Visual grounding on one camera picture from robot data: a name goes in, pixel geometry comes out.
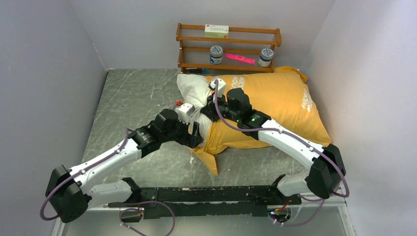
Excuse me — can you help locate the pink plastic strip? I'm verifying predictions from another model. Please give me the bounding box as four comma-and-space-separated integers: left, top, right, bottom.
225, 53, 256, 64

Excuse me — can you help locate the white pillow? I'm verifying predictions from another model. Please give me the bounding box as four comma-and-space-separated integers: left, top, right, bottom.
177, 73, 213, 147

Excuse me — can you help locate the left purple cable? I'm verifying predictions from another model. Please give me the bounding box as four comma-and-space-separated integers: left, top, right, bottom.
39, 101, 176, 236

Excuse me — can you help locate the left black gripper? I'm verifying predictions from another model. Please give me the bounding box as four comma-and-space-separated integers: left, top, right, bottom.
161, 116, 203, 148

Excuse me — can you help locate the left blue white jar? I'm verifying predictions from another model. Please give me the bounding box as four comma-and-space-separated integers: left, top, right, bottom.
209, 45, 224, 64

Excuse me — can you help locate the wooden three-tier shelf rack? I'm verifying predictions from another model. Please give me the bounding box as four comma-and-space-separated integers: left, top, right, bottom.
176, 23, 282, 73

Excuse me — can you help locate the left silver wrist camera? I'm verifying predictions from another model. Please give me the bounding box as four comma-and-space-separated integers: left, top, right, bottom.
174, 101, 195, 124

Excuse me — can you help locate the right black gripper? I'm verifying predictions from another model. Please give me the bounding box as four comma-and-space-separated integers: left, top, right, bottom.
200, 91, 240, 123

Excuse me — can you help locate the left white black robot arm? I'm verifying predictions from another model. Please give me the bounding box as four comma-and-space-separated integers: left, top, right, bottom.
45, 103, 203, 223

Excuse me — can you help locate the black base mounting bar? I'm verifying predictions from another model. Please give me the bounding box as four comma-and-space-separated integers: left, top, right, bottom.
107, 185, 302, 219

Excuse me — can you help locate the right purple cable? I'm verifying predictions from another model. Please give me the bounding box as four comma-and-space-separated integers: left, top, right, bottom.
213, 80, 350, 228

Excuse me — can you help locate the blue white jar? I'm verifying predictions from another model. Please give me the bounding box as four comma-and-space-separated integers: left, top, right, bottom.
209, 45, 224, 64
258, 48, 274, 67

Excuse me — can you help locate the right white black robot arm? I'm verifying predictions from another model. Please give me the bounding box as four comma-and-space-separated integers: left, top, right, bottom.
201, 88, 346, 204

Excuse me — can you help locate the white green cardboard box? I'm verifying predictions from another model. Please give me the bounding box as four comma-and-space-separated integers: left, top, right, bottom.
204, 24, 229, 38

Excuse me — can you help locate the purple cable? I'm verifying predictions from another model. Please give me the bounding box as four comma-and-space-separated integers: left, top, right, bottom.
213, 80, 350, 228
39, 101, 176, 236

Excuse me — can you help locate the black blue marker pen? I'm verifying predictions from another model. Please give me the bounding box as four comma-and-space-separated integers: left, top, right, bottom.
186, 68, 208, 74

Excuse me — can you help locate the orange Mickey Mouse pillowcase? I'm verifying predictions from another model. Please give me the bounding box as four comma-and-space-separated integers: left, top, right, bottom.
191, 67, 332, 175

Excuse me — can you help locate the right blue white jar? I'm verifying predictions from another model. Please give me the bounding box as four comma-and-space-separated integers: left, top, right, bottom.
258, 48, 274, 67

